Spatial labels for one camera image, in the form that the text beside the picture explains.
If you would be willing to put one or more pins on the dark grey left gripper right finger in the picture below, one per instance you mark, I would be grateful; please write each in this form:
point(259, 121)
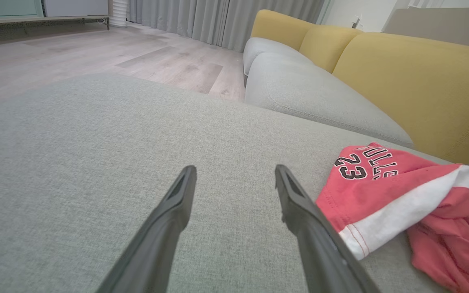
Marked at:
point(324, 260)

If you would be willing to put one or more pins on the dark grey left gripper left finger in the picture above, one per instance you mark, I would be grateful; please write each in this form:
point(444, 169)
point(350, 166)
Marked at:
point(153, 252)

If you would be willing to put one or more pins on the red and white jersey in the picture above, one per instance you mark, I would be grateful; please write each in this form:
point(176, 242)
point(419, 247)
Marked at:
point(381, 195)

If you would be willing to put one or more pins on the large grey sofa chaise seat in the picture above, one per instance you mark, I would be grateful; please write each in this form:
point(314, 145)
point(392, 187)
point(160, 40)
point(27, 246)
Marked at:
point(96, 162)

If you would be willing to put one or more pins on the long grey sofa seat cushion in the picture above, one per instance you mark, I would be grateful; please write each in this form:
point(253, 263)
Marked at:
point(320, 97)

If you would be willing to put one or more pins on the large yellow sofa back cushion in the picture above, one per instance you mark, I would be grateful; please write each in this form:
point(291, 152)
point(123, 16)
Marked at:
point(421, 89)

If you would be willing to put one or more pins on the medium yellow sofa back cushion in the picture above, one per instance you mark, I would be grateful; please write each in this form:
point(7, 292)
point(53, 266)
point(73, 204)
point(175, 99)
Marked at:
point(328, 44)

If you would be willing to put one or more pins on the short grey sofa seat cushion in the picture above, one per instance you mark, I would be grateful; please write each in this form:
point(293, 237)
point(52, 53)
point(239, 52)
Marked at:
point(267, 49)

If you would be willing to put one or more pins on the small yellow sofa back cushion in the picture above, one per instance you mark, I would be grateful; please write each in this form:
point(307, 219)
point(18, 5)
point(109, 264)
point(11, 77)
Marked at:
point(279, 26)

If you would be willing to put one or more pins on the grey pleated curtain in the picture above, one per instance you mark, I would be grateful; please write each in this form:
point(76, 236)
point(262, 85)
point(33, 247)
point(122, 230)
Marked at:
point(218, 20)

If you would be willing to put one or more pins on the white ribbed cylinder appliance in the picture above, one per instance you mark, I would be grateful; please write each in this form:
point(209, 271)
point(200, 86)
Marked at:
point(119, 12)

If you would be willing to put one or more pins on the grey flat panel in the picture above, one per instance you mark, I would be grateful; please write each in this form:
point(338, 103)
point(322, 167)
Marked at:
point(442, 26)

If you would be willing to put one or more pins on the low cabinet with pale drawers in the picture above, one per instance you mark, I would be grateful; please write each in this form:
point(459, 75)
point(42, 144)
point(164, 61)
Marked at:
point(23, 12)

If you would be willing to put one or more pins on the white wall socket plug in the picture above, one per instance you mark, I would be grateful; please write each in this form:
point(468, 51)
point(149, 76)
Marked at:
point(357, 22)

